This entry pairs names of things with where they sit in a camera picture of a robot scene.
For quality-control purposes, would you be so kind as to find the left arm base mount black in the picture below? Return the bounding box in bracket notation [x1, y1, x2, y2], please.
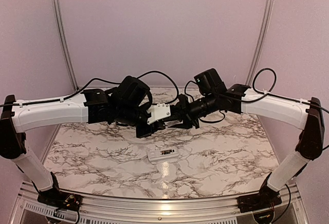
[38, 192, 82, 211]

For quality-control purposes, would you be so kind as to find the black left camera cable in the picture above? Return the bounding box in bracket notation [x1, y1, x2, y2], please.
[84, 71, 179, 106]

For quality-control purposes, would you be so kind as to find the white remote control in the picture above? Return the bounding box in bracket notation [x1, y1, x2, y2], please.
[147, 147, 179, 163]

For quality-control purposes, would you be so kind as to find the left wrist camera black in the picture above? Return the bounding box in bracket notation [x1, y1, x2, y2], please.
[147, 103, 171, 125]

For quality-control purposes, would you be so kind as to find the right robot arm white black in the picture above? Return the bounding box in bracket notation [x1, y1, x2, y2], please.
[165, 68, 326, 208]

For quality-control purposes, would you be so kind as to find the black camera cable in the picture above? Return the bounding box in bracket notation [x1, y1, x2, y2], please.
[84, 71, 179, 106]
[184, 80, 227, 123]

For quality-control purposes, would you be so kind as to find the left aluminium corner post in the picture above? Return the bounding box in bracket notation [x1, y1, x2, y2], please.
[52, 0, 79, 90]

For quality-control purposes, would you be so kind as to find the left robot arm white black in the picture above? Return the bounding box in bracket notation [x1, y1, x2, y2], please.
[1, 76, 171, 206]

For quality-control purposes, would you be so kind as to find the aluminium corner post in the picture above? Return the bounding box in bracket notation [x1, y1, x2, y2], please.
[245, 0, 275, 85]
[52, 0, 79, 90]

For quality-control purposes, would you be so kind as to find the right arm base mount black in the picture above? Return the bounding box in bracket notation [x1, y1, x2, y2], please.
[237, 192, 282, 213]

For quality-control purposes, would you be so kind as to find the black battery in remote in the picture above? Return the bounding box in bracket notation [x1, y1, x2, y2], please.
[160, 150, 174, 155]

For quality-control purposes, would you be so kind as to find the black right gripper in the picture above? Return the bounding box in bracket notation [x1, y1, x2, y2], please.
[167, 92, 218, 129]

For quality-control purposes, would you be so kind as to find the right aluminium corner post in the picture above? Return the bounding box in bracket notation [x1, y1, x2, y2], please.
[245, 0, 275, 85]

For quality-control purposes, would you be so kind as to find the black right camera cable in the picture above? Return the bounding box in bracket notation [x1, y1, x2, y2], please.
[184, 80, 227, 123]

